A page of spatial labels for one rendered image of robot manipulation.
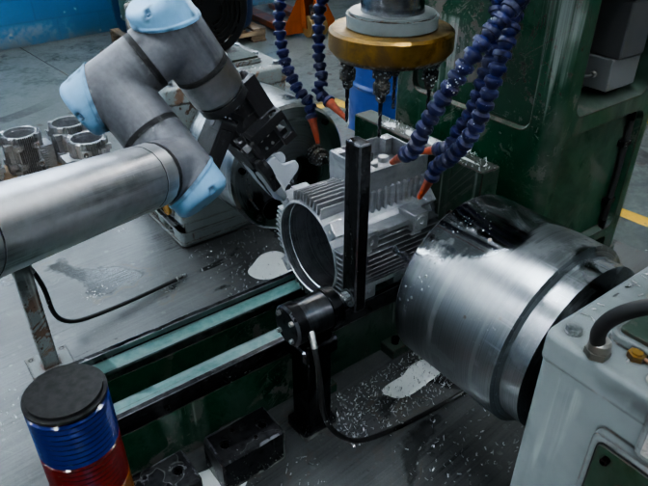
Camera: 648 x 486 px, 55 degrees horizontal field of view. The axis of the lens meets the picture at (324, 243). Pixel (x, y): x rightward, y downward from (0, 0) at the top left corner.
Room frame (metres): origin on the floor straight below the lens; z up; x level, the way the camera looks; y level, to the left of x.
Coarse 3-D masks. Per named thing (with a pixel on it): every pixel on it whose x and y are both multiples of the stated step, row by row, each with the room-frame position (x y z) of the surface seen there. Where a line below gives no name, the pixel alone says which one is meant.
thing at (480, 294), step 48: (432, 240) 0.66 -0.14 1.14; (480, 240) 0.63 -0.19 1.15; (528, 240) 0.61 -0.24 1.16; (576, 240) 0.61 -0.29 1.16; (432, 288) 0.61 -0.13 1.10; (480, 288) 0.57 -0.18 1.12; (528, 288) 0.55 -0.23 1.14; (576, 288) 0.54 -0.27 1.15; (432, 336) 0.59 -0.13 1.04; (480, 336) 0.54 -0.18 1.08; (528, 336) 0.52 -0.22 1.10; (480, 384) 0.52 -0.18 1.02; (528, 384) 0.50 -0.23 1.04
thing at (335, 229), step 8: (288, 192) 0.87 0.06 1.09; (432, 192) 0.88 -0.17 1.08; (288, 200) 0.86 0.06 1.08; (424, 200) 0.87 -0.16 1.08; (432, 200) 0.87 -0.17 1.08; (328, 224) 0.77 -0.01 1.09; (336, 224) 0.77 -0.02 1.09; (328, 232) 0.77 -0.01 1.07; (336, 232) 0.76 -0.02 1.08; (288, 264) 0.87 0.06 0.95
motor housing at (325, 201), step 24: (312, 192) 0.84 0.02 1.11; (336, 192) 0.84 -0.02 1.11; (288, 216) 0.89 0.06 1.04; (312, 216) 0.92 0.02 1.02; (336, 216) 0.81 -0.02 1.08; (384, 216) 0.83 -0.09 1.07; (432, 216) 0.86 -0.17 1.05; (288, 240) 0.89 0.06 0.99; (312, 240) 0.91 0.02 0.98; (336, 240) 0.77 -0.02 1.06; (384, 240) 0.80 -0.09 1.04; (408, 240) 0.83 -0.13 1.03; (312, 264) 0.87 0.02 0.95; (336, 264) 0.76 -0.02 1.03; (384, 264) 0.79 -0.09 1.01; (312, 288) 0.82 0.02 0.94; (336, 288) 0.76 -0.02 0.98
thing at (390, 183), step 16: (384, 144) 0.95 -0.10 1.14; (400, 144) 0.94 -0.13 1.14; (336, 160) 0.89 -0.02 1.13; (384, 160) 0.90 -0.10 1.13; (416, 160) 0.88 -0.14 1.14; (336, 176) 0.89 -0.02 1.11; (384, 176) 0.84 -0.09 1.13; (400, 176) 0.86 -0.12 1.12; (416, 176) 0.88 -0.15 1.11; (384, 192) 0.84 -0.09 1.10; (400, 192) 0.87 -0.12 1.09; (416, 192) 0.88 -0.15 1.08
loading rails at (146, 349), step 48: (288, 288) 0.85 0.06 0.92; (384, 288) 0.83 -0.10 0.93; (144, 336) 0.72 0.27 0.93; (192, 336) 0.73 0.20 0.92; (240, 336) 0.78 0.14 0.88; (384, 336) 0.83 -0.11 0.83; (144, 384) 0.68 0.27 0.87; (192, 384) 0.62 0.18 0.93; (240, 384) 0.66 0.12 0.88; (288, 384) 0.71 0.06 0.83; (336, 384) 0.72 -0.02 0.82; (144, 432) 0.57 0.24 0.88; (192, 432) 0.61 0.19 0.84
